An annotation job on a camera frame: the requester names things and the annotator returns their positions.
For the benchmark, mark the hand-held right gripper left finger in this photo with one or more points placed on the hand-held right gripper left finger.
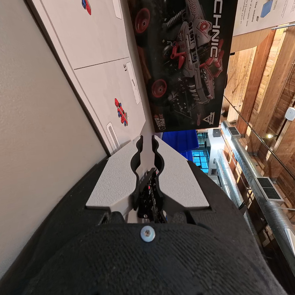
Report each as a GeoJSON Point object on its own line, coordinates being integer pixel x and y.
{"type": "Point", "coordinates": [113, 182]}

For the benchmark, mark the blue storage bin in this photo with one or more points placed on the blue storage bin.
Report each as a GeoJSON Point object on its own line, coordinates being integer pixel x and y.
{"type": "Point", "coordinates": [179, 140]}

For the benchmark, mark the white instruction booklet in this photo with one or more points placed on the white instruction booklet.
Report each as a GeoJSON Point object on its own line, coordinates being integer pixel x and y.
{"type": "Point", "coordinates": [92, 34]}

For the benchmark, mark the printed instruction sheet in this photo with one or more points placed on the printed instruction sheet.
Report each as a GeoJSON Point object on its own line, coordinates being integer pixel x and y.
{"type": "Point", "coordinates": [253, 13]}

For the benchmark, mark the silver ventilation duct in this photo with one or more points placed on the silver ventilation duct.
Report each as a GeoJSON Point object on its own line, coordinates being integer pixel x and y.
{"type": "Point", "coordinates": [228, 182]}
{"type": "Point", "coordinates": [244, 161]}

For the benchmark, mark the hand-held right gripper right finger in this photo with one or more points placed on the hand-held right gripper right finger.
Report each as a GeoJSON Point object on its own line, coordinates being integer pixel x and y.
{"type": "Point", "coordinates": [182, 182]}

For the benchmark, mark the white round ceiling sensor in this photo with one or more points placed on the white round ceiling sensor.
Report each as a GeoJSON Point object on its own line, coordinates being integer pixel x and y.
{"type": "Point", "coordinates": [290, 114]}

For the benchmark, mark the black toy set box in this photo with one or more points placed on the black toy set box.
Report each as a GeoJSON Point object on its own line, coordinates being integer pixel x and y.
{"type": "Point", "coordinates": [184, 103]}

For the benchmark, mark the grey desk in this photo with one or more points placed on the grey desk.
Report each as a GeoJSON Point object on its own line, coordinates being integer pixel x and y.
{"type": "Point", "coordinates": [34, 115]}

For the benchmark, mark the black toy brick frame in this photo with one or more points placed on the black toy brick frame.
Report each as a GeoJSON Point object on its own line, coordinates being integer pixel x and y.
{"type": "Point", "coordinates": [149, 196]}

